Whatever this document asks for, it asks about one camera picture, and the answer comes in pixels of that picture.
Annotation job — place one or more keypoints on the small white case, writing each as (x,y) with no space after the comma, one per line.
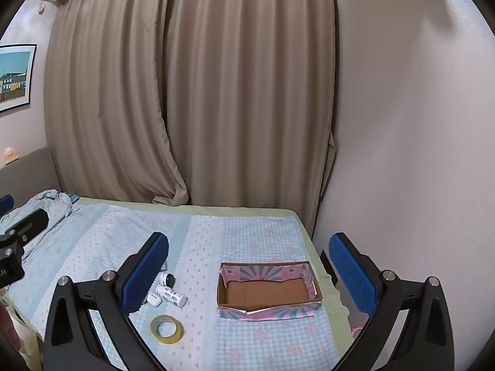
(154,300)

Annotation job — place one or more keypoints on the crumpled light blue blanket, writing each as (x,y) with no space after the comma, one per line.
(54,205)

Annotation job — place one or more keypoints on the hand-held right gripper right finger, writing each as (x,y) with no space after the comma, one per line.
(352,274)

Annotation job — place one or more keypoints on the yellow tape roll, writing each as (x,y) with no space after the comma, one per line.
(166,339)

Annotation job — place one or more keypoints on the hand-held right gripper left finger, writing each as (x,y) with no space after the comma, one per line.
(145,274)

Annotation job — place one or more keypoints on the patterned pink cardboard box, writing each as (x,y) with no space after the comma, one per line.
(267,291)

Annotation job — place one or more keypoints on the pale green mattress cover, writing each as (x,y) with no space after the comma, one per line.
(309,235)

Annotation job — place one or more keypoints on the white plastic bottle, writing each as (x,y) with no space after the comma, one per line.
(174,296)

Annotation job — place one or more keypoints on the beige curtain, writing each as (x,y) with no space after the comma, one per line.
(251,96)
(108,96)

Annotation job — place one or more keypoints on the grey headboard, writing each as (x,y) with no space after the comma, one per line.
(27,170)

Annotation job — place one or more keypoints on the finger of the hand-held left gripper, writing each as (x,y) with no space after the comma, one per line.
(29,222)
(5,203)

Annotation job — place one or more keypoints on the black and white jar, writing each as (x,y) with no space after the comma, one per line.
(167,279)

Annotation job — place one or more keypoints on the framed wall picture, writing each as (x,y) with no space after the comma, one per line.
(15,77)

